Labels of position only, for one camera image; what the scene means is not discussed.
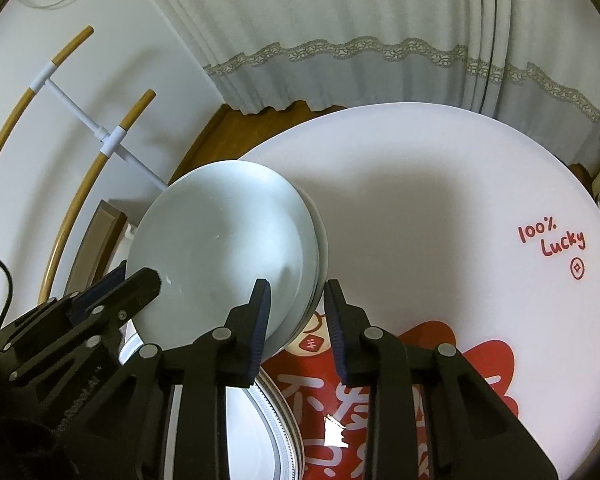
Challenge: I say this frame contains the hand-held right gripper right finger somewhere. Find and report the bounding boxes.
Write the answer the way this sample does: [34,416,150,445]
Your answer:
[324,279,546,480]

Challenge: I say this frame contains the grey curtain with lace trim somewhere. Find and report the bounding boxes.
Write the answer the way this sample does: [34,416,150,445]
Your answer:
[120,0,488,116]
[480,0,600,128]

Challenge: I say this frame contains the small white bowl grey band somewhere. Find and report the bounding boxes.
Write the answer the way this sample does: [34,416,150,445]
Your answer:
[126,160,315,353]
[260,180,322,356]

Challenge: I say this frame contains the white plate grey rim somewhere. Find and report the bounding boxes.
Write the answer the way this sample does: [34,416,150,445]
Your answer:
[119,332,307,480]

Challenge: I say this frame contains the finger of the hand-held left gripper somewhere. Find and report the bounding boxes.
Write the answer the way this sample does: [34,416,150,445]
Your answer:
[70,264,128,311]
[87,267,161,333]

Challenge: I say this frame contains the brown top storage bench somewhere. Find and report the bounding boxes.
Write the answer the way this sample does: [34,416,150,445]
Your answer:
[70,199,131,306]

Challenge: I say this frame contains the large white bowl grey band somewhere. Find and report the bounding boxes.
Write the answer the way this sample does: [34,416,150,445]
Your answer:
[280,187,330,356]

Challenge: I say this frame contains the wooden barre rail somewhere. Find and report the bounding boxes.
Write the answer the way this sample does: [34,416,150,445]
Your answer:
[37,89,157,306]
[0,25,95,186]

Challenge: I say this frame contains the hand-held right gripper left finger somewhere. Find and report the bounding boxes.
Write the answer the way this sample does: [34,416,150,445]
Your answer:
[80,279,272,480]

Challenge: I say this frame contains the white barre stand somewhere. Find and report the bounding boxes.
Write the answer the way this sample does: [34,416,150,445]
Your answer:
[30,62,171,193]

